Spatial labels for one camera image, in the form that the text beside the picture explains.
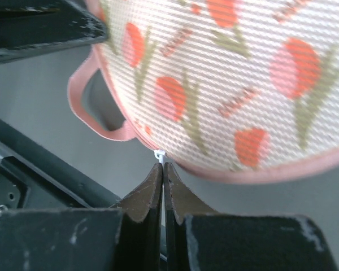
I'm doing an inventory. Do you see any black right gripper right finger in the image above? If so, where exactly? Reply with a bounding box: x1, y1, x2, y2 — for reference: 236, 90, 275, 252
163, 163, 337, 270

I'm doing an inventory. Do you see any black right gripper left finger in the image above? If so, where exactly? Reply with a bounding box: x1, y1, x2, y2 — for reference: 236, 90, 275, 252
0, 163, 163, 270

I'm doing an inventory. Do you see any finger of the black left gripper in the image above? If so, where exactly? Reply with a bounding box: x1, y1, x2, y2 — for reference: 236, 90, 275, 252
0, 1, 107, 64

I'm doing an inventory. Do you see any floral mesh laundry bag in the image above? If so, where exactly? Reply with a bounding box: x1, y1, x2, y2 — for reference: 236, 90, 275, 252
67, 1, 339, 184

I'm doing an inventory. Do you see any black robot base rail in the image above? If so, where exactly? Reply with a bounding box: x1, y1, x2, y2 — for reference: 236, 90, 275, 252
0, 119, 120, 208

